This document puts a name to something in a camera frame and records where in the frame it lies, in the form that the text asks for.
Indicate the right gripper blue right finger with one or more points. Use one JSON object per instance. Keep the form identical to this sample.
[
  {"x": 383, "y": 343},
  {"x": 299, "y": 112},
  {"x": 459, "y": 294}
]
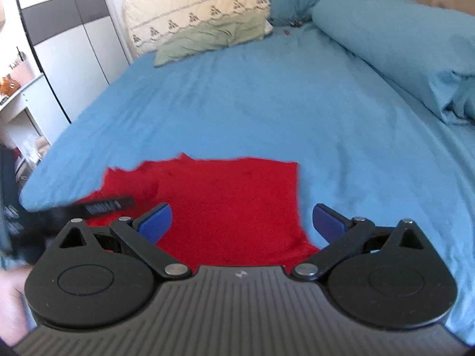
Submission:
[{"x": 345, "y": 239}]

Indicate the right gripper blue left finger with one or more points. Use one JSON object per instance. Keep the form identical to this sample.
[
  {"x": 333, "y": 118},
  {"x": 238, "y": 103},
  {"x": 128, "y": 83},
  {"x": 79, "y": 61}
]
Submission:
[{"x": 140, "y": 236}]

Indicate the red knit garment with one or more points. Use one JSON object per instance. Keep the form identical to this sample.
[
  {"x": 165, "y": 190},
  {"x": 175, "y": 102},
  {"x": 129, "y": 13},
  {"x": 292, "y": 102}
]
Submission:
[{"x": 241, "y": 212}]

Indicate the blue bed sheet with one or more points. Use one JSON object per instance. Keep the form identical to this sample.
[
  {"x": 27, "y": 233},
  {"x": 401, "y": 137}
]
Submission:
[{"x": 363, "y": 146}]

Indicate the white shelf unit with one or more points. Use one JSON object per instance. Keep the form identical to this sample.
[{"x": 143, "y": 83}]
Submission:
[{"x": 30, "y": 115}]

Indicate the orange plush on shelf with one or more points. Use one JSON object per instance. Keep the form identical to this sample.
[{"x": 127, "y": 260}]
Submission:
[{"x": 8, "y": 86}]

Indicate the rolled blue duvet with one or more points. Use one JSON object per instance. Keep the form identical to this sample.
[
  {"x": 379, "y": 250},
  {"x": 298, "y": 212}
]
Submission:
[{"x": 427, "y": 51}]

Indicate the white and grey wardrobe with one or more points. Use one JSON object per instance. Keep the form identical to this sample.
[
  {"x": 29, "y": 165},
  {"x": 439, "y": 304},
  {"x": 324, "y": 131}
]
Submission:
[{"x": 77, "y": 47}]

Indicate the small dark items on bed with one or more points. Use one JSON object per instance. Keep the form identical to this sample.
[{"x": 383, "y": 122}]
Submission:
[{"x": 293, "y": 26}]

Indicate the green pillow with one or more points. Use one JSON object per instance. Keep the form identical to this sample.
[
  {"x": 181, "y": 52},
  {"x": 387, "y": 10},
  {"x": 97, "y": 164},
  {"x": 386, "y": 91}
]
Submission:
[{"x": 214, "y": 35}]

